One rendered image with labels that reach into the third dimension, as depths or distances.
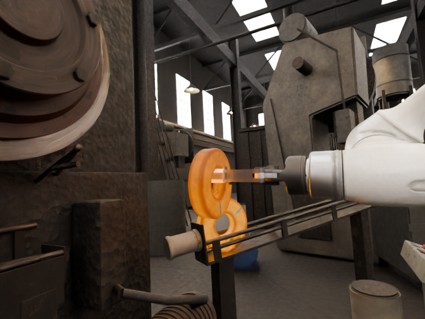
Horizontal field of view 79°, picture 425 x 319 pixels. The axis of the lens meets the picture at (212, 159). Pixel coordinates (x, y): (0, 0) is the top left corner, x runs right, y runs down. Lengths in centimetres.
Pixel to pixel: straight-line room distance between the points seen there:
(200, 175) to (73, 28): 36
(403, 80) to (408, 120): 852
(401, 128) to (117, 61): 82
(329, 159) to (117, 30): 81
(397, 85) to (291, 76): 614
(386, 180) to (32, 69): 56
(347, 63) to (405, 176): 255
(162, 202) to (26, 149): 265
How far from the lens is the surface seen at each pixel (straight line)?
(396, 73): 914
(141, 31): 573
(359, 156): 48
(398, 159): 48
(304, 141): 292
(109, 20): 102
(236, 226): 77
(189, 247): 70
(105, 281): 66
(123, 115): 93
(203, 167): 51
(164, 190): 313
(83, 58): 56
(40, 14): 53
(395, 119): 61
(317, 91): 298
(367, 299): 85
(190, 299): 69
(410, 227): 219
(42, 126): 55
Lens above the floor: 83
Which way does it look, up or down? 5 degrees up
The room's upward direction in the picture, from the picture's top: 3 degrees counter-clockwise
